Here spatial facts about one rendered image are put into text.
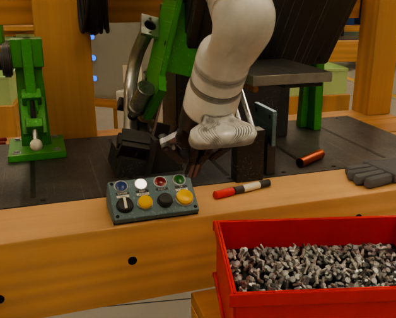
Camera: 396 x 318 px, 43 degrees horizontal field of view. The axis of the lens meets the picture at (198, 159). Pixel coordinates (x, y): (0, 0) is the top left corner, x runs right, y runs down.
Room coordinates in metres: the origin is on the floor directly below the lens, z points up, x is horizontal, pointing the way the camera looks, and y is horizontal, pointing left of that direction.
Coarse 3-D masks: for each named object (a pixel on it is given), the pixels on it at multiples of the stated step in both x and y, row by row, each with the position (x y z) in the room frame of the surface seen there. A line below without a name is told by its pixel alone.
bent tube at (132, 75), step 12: (144, 24) 1.11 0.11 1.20; (156, 24) 1.11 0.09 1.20; (144, 36) 1.10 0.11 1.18; (156, 36) 1.09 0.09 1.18; (132, 48) 1.15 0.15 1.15; (144, 48) 1.13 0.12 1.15; (132, 60) 1.15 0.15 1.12; (132, 72) 1.15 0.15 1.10; (132, 84) 1.13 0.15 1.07; (132, 96) 1.11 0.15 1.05
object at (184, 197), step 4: (180, 192) 0.81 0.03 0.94; (184, 192) 0.81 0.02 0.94; (188, 192) 0.81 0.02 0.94; (180, 196) 0.80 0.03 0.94; (184, 196) 0.81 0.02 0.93; (188, 196) 0.81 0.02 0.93; (192, 196) 0.81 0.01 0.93; (180, 200) 0.80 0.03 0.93; (184, 200) 0.80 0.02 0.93; (188, 200) 0.80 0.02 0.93
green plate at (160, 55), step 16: (176, 0) 1.03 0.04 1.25; (160, 16) 1.12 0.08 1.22; (176, 16) 1.03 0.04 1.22; (160, 32) 1.09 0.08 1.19; (176, 32) 1.04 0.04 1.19; (160, 48) 1.06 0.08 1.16; (176, 48) 1.04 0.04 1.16; (160, 64) 1.03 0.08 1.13; (176, 64) 1.04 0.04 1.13; (192, 64) 1.05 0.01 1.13; (144, 80) 1.12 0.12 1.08
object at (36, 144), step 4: (32, 132) 1.09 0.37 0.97; (36, 132) 1.09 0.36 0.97; (36, 136) 1.08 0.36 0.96; (32, 140) 1.07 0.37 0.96; (36, 140) 1.07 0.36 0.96; (32, 144) 1.06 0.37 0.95; (36, 144) 1.06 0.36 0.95; (40, 144) 1.07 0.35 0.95; (32, 148) 1.06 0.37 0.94; (36, 148) 1.06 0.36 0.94; (40, 148) 1.07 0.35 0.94
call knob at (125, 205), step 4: (120, 200) 0.78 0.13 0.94; (124, 200) 0.78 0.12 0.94; (128, 200) 0.78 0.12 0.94; (120, 204) 0.77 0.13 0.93; (124, 204) 0.77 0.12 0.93; (128, 204) 0.77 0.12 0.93; (132, 204) 0.78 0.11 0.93; (120, 208) 0.77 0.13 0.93; (124, 208) 0.77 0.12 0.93; (128, 208) 0.77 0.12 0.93
